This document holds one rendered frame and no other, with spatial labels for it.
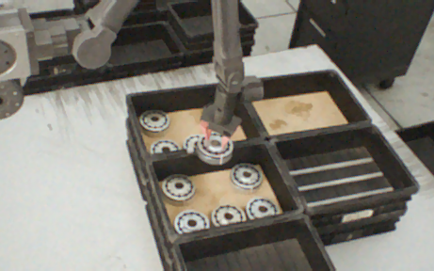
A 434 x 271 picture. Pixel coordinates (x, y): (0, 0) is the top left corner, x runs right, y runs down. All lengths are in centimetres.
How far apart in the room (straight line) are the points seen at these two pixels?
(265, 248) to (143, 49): 164
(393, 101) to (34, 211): 245
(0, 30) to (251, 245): 90
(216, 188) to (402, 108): 209
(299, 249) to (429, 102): 228
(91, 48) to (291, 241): 84
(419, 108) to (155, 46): 168
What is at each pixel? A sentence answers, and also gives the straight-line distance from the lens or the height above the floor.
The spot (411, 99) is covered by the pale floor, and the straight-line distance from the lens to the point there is 379.
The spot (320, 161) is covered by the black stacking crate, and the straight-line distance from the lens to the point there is 196.
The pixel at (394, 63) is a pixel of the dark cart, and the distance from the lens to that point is 359.
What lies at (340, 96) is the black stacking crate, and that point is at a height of 88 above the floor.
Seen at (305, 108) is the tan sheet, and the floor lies 83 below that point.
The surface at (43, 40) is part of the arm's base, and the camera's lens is 124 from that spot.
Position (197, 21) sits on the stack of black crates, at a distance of 311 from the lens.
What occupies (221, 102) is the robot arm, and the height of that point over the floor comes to 121.
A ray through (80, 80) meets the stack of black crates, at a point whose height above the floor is 43.
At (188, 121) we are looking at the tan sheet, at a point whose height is 83.
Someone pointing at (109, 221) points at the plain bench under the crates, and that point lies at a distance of 186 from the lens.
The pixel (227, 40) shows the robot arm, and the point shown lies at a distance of 140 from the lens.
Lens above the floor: 219
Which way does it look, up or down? 44 degrees down
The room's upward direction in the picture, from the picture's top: 9 degrees clockwise
